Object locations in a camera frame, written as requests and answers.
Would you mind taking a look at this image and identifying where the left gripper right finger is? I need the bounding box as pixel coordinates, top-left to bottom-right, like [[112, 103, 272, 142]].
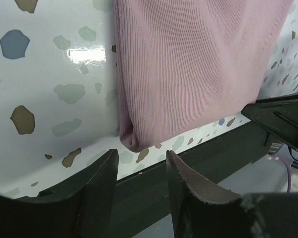
[[166, 151, 298, 238]]

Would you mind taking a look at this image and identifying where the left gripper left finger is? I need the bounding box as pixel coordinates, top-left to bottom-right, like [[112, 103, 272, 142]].
[[0, 149, 119, 238]]

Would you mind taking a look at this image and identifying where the pink tank top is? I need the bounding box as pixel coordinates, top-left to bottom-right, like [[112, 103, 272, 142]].
[[114, 0, 293, 152]]

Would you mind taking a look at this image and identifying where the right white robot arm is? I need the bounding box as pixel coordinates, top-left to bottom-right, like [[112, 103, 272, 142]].
[[241, 92, 298, 152]]

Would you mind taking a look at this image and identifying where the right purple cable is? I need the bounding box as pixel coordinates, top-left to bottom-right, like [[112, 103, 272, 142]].
[[283, 158, 298, 194]]

